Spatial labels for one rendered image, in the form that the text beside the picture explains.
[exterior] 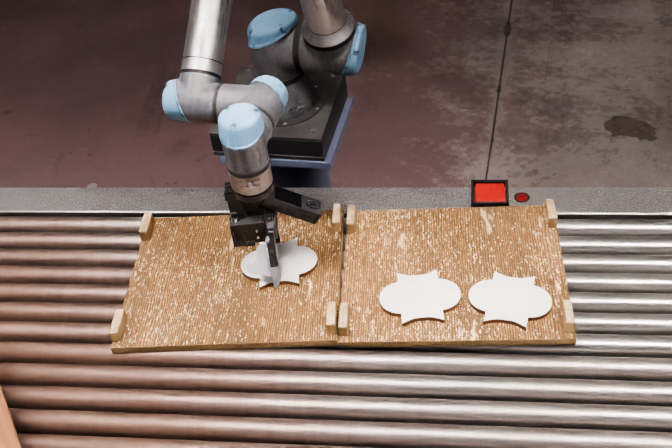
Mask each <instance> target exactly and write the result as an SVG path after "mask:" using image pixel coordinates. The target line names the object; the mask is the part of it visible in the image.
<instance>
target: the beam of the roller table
mask: <svg viewBox="0 0 672 448"><path fill-rule="evenodd" d="M284 189H287V190H290V191H293V192H296V193H299V194H301V195H304V196H307V197H310V198H313V199H316V200H319V201H320V202H321V209H322V211H323V210H333V204H341V206H342V210H343V211H344V218H347V207H348V205H355V207H356V211H367V210H400V209H433V208H466V207H471V188H284ZM224 192H225V188H0V216H18V217H143V216H144V214H145V213H152V215H153V217H197V216H218V215H230V211H229V207H228V202H227V201H225V196H224ZM520 192H524V193H527V194H528V195H529V196H530V199H529V200H528V201H527V202H523V203H521V202H517V201H516V200H515V199H514V195H515V194H517V193H520ZM546 199H553V201H554V204H555V208H556V211H557V217H558V219H672V188H509V206H532V205H545V201H546Z"/></svg>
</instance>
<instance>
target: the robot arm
mask: <svg viewBox="0 0 672 448"><path fill-rule="evenodd" d="M232 2H233V0H191V6H190V12H189V19H188V25H187V32H186V39H185V45H184V52H183V58H182V65H181V70H180V77H179V79H175V80H170V81H168V82H167V84H166V85H165V89H164V90H163V94H162V106H163V110H164V112H165V114H166V116H167V117H168V118H169V119H171V120H178V121H185V122H188V123H193V122H195V123H207V124H218V125H219V138H220V141H221V143H222V147H223V151H224V156H225V160H226V165H227V169H228V174H229V178H230V182H225V192H224V196H225V201H227V202H228V207H229V211H230V230H231V235H232V239H233V243H234V247H240V246H245V247H248V246H256V242H265V239H266V243H261V244H259V245H258V247H257V257H256V258H255V259H254V260H252V261H251V262H249V263H248V264H247V269H248V271H249V272H250V273H252V274H259V275H267V276H271V277H272V279H273V284H274V288H277V287H278V285H279V283H280V281H281V272H280V264H279V257H278V248H277V243H280V242H281V239H280V233H279V226H278V220H277V212H280V213H283V214H286V215H289V216H292V217H295V218H298V219H301V220H304V221H307V222H310V223H312V224H316V223H317V222H318V220H319V219H320V217H321V215H322V209H321V202H320V201H319V200H316V199H313V198H310V197H307V196H304V195H301V194H299V193H296V192H293V191H290V190H287V189H284V188H281V187H278V186H276V185H273V183H272V181H273V177H272V171H271V166H270V161H269V155H268V149H267V142H268V140H269V138H270V136H271V134H272V132H273V130H274V128H275V126H276V124H277V123H278V121H286V120H291V119H295V118H298V117H300V116H303V115H304V114H306V113H307V112H309V111H310V110H311V109H312V108H313V107H314V105H315V103H316V100H317V98H316V91H315V88H314V86H313V84H312V83H311V81H310V79H309V77H308V75H307V74H306V73H316V74H330V75H340V76H343V75H347V76H353V75H356V74H357V73H358V72H359V71H360V69H361V66H362V62H363V58H364V52H365V45H366V26H365V25H364V24H362V23H360V22H357V23H355V22H354V18H353V16H352V14H351V13H350V12H349V11H348V10H347V9H345V8H344V6H343V2H342V0H300V3H301V7H302V10H303V13H304V17H305V19H304V20H298V16H297V15H296V13H295V12H294V11H292V10H291V9H287V8H277V9H272V10H268V11H266V12H263V13H262V14H260V15H258V16H256V17H255V18H254V19H253V20H252V21H251V22H250V24H249V26H248V29H247V34H248V46H249V47H250V52H251V58H252V63H253V68H254V73H255V79H254V80H253V81H252V82H251V83H250V84H249V85H237V84H225V83H221V74H222V67H223V61H224V54H225V48H226V41H227V35H228V28H229V22H230V15H231V8H232ZM232 218H233V219H232ZM234 237H235V238H234ZM267 248H268V255H269V258H268V255H267Z"/></svg>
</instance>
